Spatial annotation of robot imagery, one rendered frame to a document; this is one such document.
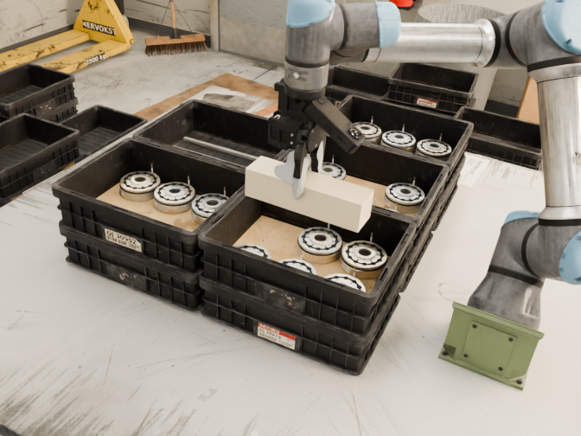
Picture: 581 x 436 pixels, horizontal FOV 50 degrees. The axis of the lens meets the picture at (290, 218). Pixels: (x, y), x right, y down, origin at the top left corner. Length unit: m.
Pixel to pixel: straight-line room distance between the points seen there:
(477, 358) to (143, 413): 0.70
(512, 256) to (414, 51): 0.46
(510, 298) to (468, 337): 0.12
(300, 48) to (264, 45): 3.85
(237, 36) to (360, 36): 3.96
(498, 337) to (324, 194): 0.48
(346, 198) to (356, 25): 0.30
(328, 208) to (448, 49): 0.39
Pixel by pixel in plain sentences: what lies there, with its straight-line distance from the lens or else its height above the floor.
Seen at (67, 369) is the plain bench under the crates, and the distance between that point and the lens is 1.41.
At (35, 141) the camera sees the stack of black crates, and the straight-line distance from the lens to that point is 2.75.
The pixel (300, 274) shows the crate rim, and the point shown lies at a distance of 1.24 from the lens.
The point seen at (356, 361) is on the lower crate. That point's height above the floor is 0.75.
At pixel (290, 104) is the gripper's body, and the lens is 1.12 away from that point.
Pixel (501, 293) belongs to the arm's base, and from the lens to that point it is 1.35.
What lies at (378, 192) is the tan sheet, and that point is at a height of 0.83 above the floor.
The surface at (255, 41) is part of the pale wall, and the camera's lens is 4.93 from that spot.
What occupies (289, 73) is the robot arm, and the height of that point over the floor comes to 1.32.
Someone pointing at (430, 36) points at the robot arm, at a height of 1.34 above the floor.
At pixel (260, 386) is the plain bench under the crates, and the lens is 1.33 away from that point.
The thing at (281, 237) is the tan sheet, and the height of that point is 0.83.
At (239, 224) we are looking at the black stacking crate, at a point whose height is 0.87.
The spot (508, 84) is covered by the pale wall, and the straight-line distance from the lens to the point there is 4.38.
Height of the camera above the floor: 1.71
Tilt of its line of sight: 34 degrees down
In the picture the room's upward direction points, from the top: 4 degrees clockwise
